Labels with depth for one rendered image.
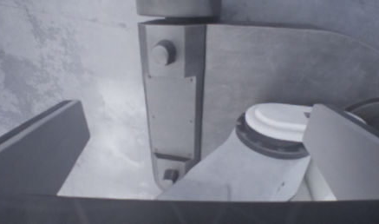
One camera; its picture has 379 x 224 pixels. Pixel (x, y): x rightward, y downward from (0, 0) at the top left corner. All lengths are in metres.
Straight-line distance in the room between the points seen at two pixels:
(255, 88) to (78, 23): 0.61
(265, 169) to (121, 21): 0.59
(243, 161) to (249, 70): 0.22
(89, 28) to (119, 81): 0.20
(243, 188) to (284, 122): 0.13
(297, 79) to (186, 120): 0.27
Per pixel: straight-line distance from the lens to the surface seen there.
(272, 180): 0.31
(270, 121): 0.35
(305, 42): 0.47
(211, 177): 0.30
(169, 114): 0.51
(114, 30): 0.73
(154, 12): 0.45
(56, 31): 0.87
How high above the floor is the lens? 0.61
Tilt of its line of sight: 59 degrees down
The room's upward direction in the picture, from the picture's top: 155 degrees counter-clockwise
